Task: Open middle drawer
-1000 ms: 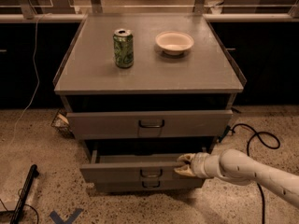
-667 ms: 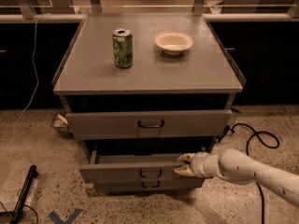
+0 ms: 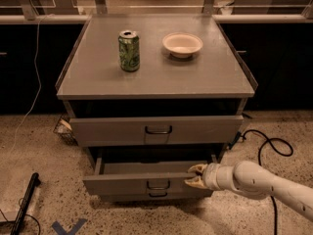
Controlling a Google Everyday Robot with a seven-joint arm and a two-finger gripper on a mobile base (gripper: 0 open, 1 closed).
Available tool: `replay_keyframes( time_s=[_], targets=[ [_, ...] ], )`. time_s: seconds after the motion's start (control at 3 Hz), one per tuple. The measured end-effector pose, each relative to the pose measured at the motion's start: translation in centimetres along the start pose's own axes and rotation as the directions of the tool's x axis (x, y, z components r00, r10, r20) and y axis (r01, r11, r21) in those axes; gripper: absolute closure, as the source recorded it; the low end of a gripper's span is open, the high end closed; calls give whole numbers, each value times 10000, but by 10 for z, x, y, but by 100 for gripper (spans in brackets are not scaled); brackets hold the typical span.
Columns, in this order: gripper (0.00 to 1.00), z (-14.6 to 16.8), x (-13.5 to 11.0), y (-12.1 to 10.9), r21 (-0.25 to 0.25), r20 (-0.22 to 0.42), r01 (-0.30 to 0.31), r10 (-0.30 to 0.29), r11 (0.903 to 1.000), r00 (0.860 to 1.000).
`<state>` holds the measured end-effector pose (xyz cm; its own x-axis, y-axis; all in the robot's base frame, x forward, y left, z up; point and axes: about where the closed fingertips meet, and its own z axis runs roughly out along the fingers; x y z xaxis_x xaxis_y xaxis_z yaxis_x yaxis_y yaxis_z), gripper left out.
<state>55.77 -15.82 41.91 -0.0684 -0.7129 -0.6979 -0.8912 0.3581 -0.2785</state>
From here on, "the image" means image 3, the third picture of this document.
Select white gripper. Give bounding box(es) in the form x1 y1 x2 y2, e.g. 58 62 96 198
184 164 235 191

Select grey drawer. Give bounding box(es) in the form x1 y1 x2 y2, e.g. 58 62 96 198
101 189 212 203
70 116 244 147
83 145 219 197

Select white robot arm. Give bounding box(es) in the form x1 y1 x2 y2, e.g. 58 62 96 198
185 161 313 221

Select grey bottom drawer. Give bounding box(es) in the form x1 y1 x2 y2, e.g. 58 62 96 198
101 189 212 203

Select grey top drawer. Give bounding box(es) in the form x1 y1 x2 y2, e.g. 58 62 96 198
70 116 244 147

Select grey drawer cabinet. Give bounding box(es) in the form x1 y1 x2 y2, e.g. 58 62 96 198
54 14 259 204

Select white paper bowl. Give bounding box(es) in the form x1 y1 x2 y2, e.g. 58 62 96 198
162 32 203 59

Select green soda can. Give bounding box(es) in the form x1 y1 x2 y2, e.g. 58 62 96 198
118 30 140 72

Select black bar on floor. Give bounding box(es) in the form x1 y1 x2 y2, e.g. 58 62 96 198
10 172 40 235

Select wire basket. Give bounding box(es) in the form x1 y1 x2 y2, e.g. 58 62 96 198
53 115 77 146

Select white hanging cable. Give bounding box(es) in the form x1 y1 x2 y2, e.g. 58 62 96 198
6 13 55 155

